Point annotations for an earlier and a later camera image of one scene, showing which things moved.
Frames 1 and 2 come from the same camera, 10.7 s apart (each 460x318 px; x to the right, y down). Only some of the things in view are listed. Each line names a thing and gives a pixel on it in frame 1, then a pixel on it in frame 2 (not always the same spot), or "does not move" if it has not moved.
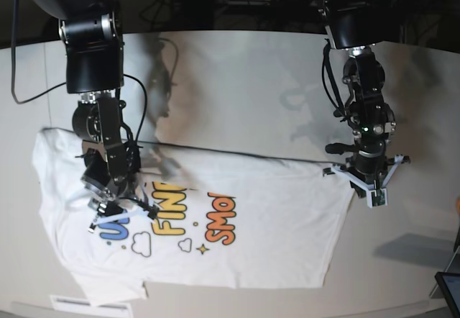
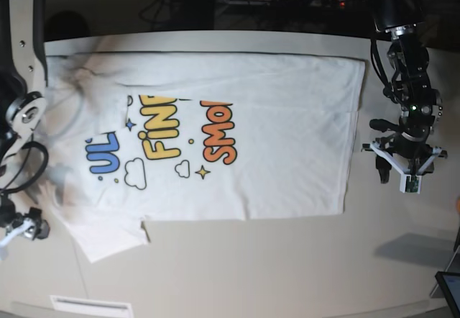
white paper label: x=74 y=307 does not move
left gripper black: x=108 y=207 -> x=42 y=229
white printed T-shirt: x=222 y=220 -> x=136 y=137
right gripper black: x=361 y=192 -> x=417 y=152
